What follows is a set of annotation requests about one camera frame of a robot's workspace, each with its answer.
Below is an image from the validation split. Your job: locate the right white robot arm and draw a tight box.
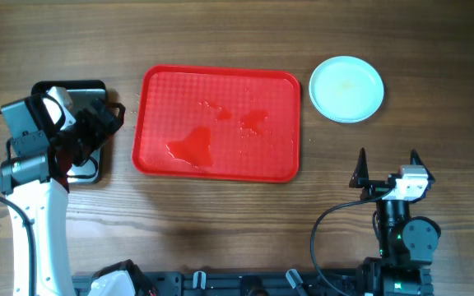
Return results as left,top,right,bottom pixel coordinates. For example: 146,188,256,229
349,149,441,295

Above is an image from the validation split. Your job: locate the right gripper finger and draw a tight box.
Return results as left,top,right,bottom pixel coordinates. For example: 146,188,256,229
349,148,369,188
410,149,435,183

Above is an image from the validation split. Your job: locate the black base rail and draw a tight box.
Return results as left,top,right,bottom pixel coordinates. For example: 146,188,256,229
72,266,434,296

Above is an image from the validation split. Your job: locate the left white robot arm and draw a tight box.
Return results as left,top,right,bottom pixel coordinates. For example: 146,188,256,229
0,94,125,295

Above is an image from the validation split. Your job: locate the black metal tray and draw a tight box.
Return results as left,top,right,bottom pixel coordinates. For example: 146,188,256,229
30,80,108,185

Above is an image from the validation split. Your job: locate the red plastic tray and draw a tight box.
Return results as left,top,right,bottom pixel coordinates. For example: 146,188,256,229
132,65,301,183

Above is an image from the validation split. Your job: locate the white plate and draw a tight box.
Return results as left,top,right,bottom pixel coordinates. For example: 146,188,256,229
309,56,385,123

